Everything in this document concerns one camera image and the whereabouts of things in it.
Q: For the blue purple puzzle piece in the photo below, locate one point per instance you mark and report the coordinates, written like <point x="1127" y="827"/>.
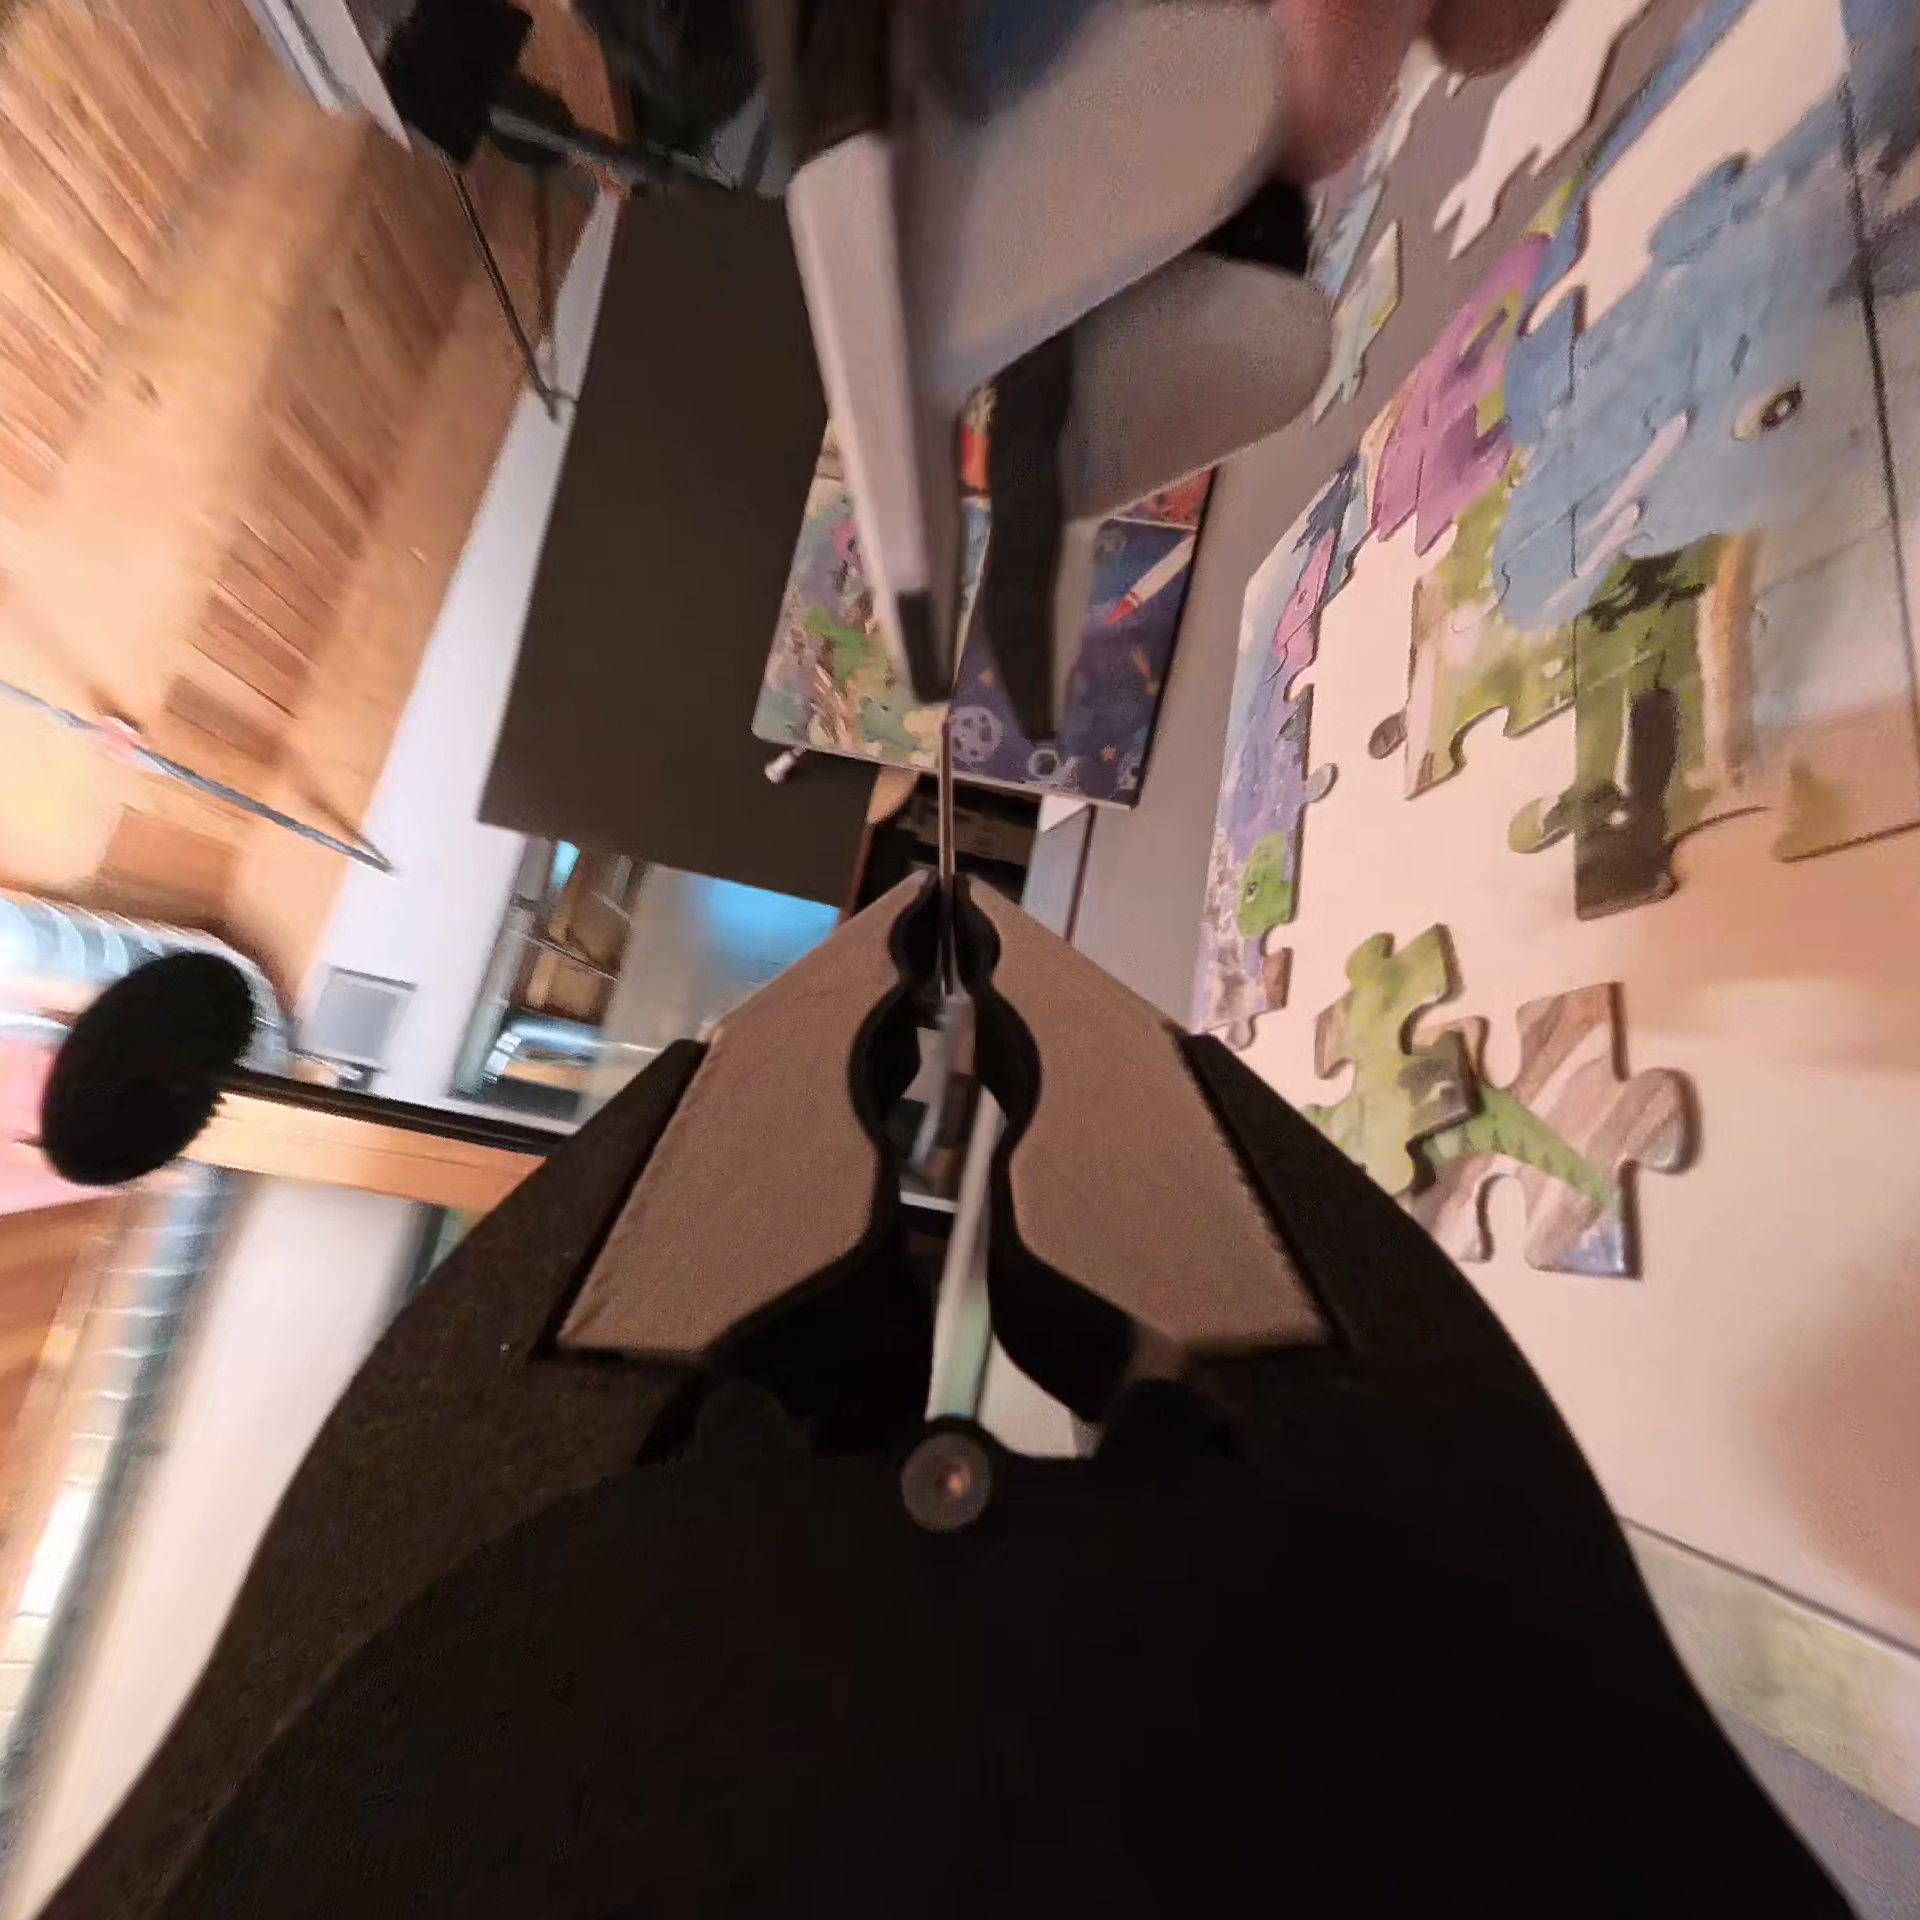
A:
<point x="1277" y="751"/>

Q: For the pile of puzzle pieces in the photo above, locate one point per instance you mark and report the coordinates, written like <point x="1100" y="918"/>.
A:
<point x="1545" y="120"/>

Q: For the green grass puzzle piece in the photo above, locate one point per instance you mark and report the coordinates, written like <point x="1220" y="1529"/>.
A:
<point x="1396" y="1050"/>

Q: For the frosted glass partition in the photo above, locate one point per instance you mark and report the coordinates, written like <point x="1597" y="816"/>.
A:
<point x="704" y="930"/>

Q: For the green dinosaur head puzzle piece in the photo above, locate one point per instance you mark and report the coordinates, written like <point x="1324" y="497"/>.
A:
<point x="1262" y="886"/>

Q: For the green and brown puzzle piece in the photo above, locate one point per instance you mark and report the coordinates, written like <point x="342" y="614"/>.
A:
<point x="1575" y="1154"/>

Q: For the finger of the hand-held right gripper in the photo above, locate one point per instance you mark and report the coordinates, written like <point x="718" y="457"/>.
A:
<point x="886" y="376"/>
<point x="1026" y="555"/>

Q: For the person's right hand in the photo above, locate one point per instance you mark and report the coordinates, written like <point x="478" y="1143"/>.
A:
<point x="1350" y="76"/>

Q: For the small green brown puzzle piece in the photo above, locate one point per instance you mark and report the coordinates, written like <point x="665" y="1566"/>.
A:
<point x="961" y="1275"/>

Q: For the silver ventilation duct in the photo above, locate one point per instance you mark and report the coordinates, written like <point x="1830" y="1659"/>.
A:
<point x="135" y="930"/>

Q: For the white vent grille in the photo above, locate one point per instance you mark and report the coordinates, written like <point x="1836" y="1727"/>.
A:
<point x="359" y="1020"/>

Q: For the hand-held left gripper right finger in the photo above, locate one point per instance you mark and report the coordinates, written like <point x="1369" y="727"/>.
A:
<point x="1156" y="1185"/>

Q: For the group of assembled puzzle pieces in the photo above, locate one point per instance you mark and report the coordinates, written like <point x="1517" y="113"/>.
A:
<point x="1650" y="451"/>

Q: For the colourful puzzle box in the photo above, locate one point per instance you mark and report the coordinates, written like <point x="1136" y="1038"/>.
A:
<point x="1125" y="675"/>

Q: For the black panel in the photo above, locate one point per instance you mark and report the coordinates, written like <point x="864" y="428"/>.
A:
<point x="674" y="524"/>

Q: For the pink dinosaur head puzzle piece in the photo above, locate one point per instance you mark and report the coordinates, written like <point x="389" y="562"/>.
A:
<point x="1306" y="600"/>

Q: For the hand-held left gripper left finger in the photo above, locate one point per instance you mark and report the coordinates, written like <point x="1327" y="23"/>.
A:
<point x="734" y="1185"/>

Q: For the black round disc on rod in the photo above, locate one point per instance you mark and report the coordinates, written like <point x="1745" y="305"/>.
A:
<point x="142" y="1065"/>

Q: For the dinosaur puzzle tray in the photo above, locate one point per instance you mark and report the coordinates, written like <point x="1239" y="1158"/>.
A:
<point x="1725" y="1424"/>

